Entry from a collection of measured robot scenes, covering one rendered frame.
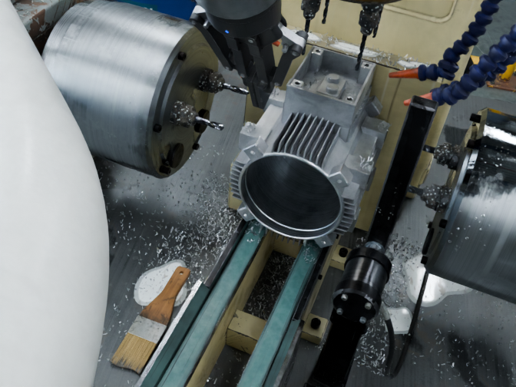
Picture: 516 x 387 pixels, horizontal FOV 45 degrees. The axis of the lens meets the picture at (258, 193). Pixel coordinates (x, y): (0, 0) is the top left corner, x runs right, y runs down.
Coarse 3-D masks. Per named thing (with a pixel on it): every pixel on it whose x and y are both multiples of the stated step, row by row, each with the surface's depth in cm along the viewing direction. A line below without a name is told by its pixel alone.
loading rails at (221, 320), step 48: (240, 240) 95; (336, 240) 105; (240, 288) 92; (288, 288) 89; (192, 336) 82; (240, 336) 92; (288, 336) 82; (144, 384) 75; (192, 384) 81; (240, 384) 78
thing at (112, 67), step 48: (96, 0) 94; (48, 48) 91; (96, 48) 88; (144, 48) 87; (192, 48) 92; (96, 96) 88; (144, 96) 86; (192, 96) 98; (96, 144) 93; (144, 144) 89; (192, 144) 105
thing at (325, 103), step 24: (312, 48) 93; (312, 72) 94; (336, 72) 95; (360, 72) 92; (288, 96) 87; (312, 96) 86; (336, 96) 88; (360, 96) 86; (312, 120) 88; (336, 120) 87
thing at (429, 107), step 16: (416, 96) 68; (416, 112) 68; (432, 112) 67; (416, 128) 69; (400, 144) 71; (416, 144) 70; (400, 160) 72; (416, 160) 72; (400, 176) 74; (384, 192) 76; (400, 192) 75; (384, 208) 78; (400, 208) 77; (384, 224) 80; (368, 240) 83; (384, 240) 82
